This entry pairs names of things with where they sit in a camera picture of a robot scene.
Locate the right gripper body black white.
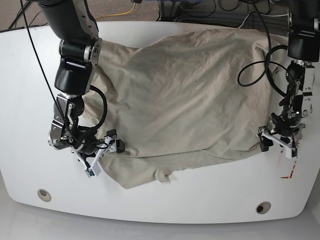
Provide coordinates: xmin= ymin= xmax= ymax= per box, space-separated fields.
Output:
xmin=71 ymin=136 xmax=108 ymax=171

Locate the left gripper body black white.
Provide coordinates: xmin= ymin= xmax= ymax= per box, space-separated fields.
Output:
xmin=257 ymin=118 xmax=306 ymax=148

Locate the beige grey t-shirt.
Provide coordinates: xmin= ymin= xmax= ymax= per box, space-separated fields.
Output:
xmin=92 ymin=28 xmax=286 ymax=189

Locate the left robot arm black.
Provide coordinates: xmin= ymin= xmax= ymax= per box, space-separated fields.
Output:
xmin=257 ymin=0 xmax=320 ymax=158

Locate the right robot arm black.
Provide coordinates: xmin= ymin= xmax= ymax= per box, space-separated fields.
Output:
xmin=37 ymin=0 xmax=125 ymax=177

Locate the red tape rectangle marking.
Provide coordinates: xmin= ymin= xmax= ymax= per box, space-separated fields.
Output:
xmin=278 ymin=147 xmax=300 ymax=180

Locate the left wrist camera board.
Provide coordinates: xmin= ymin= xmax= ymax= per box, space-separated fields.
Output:
xmin=285 ymin=146 xmax=300 ymax=159

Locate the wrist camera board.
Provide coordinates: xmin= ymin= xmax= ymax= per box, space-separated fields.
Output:
xmin=285 ymin=146 xmax=300 ymax=159
xmin=84 ymin=165 xmax=101 ymax=178

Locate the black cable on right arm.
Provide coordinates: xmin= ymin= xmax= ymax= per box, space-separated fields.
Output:
xmin=19 ymin=0 xmax=108 ymax=151

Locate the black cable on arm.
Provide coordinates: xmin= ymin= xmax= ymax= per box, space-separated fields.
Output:
xmin=237 ymin=0 xmax=291 ymax=101
xmin=19 ymin=0 xmax=108 ymax=151

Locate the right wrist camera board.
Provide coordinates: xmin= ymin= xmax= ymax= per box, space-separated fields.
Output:
xmin=84 ymin=165 xmax=101 ymax=178

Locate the right table cable grommet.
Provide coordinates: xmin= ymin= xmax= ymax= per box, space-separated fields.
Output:
xmin=255 ymin=201 xmax=271 ymax=215

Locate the table cable grommet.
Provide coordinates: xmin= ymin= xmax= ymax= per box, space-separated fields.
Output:
xmin=37 ymin=189 xmax=52 ymax=203
xmin=255 ymin=201 xmax=271 ymax=215

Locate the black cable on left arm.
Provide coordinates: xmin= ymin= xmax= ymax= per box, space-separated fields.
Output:
xmin=237 ymin=0 xmax=291 ymax=101

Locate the left table cable grommet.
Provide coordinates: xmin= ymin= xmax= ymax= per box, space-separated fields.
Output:
xmin=37 ymin=189 xmax=52 ymax=203

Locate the white cable on floor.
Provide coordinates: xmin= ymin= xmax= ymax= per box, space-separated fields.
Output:
xmin=236 ymin=12 xmax=288 ymax=30

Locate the yellow cable on floor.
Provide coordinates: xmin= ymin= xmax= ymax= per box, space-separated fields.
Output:
xmin=93 ymin=2 xmax=137 ymax=22

